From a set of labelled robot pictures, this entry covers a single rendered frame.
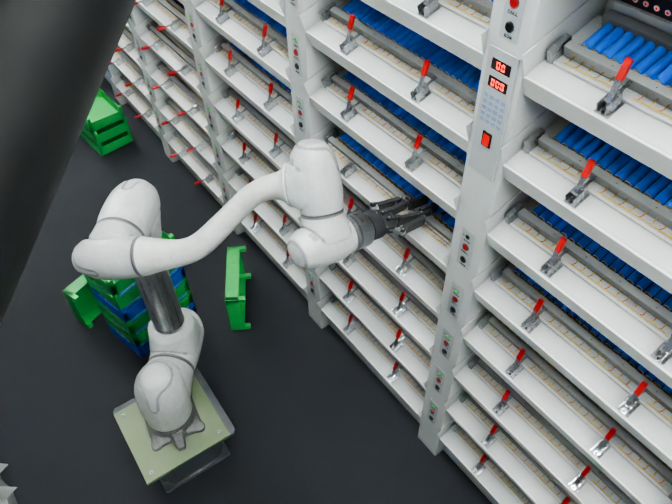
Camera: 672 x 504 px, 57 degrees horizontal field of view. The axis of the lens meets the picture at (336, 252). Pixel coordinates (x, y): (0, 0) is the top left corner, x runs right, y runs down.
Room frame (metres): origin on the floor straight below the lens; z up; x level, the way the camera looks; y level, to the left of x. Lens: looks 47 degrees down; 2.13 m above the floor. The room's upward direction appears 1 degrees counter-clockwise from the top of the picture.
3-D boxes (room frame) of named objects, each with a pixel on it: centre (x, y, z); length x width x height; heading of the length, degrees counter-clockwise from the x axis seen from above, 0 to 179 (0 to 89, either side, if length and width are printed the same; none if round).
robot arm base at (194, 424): (1.01, 0.56, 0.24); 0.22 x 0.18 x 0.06; 25
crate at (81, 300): (1.71, 1.00, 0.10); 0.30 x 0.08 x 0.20; 145
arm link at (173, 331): (1.24, 0.55, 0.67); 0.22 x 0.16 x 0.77; 175
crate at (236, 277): (1.69, 0.42, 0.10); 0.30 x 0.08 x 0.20; 4
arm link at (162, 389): (1.04, 0.57, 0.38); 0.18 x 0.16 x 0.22; 175
